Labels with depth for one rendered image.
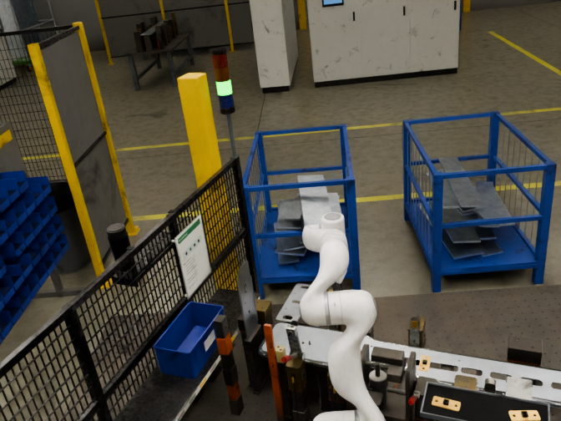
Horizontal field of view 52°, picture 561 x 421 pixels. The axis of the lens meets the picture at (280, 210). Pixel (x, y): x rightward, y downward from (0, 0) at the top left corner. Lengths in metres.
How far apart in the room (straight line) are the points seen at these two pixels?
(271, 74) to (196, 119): 7.28
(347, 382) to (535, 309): 1.60
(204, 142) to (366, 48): 7.39
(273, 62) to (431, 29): 2.61
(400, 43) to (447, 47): 0.78
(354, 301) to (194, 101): 1.30
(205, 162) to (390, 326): 1.22
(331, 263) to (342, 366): 0.30
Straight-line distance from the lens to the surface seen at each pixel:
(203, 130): 2.64
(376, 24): 9.82
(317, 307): 1.70
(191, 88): 2.60
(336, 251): 1.72
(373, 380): 2.11
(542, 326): 3.08
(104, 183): 5.30
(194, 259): 2.56
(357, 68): 9.92
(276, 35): 9.74
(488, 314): 3.10
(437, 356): 2.37
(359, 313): 1.70
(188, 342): 2.50
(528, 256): 4.62
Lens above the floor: 2.56
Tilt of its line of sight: 27 degrees down
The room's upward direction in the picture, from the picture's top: 7 degrees counter-clockwise
